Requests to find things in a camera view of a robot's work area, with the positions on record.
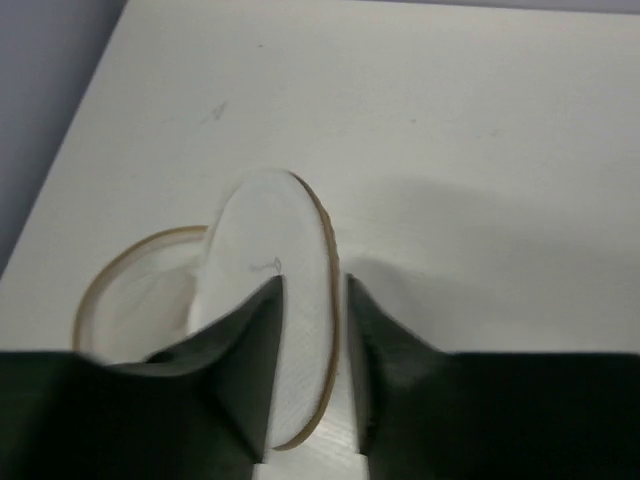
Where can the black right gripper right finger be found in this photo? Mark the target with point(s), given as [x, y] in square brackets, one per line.
[422, 413]

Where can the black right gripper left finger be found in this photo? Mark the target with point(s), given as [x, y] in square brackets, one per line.
[196, 410]

